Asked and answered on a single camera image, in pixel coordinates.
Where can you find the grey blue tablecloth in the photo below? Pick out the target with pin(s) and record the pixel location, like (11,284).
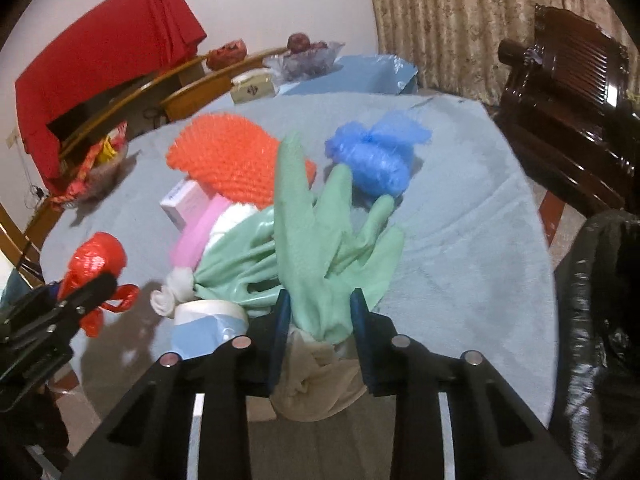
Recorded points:
(450,260)

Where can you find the pink sponge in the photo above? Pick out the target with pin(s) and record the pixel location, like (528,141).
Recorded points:
(195,240)

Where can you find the beige patterned curtain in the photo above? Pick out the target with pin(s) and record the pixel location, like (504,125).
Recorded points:
(450,20)

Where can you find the flat light blue plastic bag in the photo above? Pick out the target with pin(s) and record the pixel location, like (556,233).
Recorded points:
(360,75)

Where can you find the wooden chair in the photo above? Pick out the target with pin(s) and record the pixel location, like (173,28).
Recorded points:
(130,95)
(15,235)
(200,91)

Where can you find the green rubber glove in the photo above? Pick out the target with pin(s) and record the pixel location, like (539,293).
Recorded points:
(300,240)
(240,270)

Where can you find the white tape roll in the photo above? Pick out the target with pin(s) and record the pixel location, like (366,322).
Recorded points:
(200,332)

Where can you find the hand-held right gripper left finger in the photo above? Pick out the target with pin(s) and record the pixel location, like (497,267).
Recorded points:
(282,340)

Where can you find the bin with black bag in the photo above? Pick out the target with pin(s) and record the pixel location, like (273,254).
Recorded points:
(600,335)

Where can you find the clear bag of red fruit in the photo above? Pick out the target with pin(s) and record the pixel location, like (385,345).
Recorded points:
(305,60)

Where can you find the dark wooden armchair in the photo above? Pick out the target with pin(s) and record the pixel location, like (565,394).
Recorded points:
(565,110)

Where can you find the red plastic bag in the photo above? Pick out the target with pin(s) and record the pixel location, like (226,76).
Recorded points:
(97,255)

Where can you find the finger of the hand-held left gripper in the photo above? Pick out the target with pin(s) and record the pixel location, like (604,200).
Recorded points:
(92,287)

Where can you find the white foam piece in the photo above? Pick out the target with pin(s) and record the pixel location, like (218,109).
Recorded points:
(230,220)

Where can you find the orange foam net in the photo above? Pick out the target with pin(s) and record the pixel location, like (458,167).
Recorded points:
(225,160)

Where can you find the patterned red yellow bag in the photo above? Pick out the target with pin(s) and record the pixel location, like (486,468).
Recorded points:
(90,170)

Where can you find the red cloth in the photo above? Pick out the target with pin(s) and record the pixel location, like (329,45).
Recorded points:
(110,45)

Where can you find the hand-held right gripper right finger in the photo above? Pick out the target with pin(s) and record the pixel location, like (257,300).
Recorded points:
(361,340)

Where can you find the pink white box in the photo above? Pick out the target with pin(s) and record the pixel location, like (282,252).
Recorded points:
(182,202)

